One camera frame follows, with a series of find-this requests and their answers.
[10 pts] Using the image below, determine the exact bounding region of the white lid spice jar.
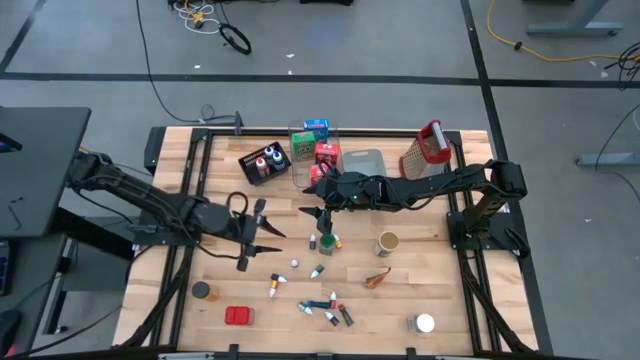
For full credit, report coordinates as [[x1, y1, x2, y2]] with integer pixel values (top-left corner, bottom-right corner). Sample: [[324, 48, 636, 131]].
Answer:
[[406, 312, 436, 335]]

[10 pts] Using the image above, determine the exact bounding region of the white cable bundle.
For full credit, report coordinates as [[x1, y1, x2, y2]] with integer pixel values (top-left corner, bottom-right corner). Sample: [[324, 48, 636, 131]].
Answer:
[[177, 0, 221, 35]]

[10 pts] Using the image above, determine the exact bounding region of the grey table leg frame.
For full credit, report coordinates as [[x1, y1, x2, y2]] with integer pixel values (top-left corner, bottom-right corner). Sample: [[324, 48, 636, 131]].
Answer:
[[524, 0, 625, 37]]

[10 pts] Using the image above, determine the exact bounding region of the coiled black cable loop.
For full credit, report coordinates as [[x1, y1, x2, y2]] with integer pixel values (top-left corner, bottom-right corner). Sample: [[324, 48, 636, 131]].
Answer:
[[217, 22, 253, 56]]

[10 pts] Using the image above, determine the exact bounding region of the taco mix packet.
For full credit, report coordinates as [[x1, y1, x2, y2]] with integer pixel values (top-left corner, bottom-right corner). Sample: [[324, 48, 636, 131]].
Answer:
[[363, 267, 393, 290]]

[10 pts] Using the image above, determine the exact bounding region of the black lid spice jar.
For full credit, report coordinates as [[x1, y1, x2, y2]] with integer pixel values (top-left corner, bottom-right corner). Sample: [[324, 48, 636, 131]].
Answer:
[[191, 280, 220, 303]]

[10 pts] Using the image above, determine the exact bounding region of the red-handled metal grater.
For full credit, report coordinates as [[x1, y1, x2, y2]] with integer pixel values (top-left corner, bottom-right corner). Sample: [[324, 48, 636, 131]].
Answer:
[[398, 119, 453, 181]]

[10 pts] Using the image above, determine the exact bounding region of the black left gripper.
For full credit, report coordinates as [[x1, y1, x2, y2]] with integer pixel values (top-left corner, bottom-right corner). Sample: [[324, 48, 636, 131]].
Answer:
[[219, 197, 287, 274]]

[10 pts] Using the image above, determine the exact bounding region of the black floor cable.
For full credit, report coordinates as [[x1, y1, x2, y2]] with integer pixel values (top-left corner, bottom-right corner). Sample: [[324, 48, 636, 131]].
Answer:
[[134, 0, 244, 126]]

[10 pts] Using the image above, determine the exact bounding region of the clear plastic bin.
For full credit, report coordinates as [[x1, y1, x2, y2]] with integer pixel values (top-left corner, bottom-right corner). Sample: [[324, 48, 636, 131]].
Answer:
[[288, 119, 346, 190]]

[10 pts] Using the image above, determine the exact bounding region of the yellow floor cable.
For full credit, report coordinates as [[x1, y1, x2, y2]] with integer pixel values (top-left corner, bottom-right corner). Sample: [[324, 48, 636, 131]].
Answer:
[[487, 0, 624, 64]]

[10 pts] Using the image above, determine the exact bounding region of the white plastic bin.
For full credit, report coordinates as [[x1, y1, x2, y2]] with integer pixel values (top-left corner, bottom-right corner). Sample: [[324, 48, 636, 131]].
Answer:
[[341, 148, 389, 179]]

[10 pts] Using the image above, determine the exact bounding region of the grey table foot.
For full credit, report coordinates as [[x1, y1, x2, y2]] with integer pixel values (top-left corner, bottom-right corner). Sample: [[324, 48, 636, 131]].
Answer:
[[574, 152, 640, 169]]

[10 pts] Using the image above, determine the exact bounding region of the blue cereal box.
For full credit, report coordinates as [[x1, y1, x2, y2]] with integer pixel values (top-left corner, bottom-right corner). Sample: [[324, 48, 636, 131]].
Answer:
[[303, 118, 331, 143]]

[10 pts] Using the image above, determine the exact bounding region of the green cereal box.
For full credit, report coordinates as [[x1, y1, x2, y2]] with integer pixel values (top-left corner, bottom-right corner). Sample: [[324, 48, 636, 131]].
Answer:
[[291, 130, 318, 162]]

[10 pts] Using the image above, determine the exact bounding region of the black hex key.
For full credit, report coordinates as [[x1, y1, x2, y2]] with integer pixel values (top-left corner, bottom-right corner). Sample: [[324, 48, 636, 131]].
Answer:
[[7, 196, 25, 232]]

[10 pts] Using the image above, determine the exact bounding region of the black cable bundle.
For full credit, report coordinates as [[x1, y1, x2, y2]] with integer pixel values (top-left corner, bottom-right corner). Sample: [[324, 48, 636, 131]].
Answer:
[[602, 42, 640, 91]]

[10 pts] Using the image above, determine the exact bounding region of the black mesh basket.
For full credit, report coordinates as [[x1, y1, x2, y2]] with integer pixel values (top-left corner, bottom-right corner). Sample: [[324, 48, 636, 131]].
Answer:
[[237, 141, 293, 187]]

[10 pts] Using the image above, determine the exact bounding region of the tan lid seasoning jar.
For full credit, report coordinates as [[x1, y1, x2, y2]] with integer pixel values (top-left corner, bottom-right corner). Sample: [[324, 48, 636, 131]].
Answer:
[[373, 230, 400, 259]]

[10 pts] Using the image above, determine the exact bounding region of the red lid container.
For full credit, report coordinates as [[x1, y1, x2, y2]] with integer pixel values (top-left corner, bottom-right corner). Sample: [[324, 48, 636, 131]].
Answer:
[[224, 305, 256, 327]]

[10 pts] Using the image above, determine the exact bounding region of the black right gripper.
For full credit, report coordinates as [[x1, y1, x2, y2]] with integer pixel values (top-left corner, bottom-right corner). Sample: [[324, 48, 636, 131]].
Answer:
[[298, 171, 384, 235]]

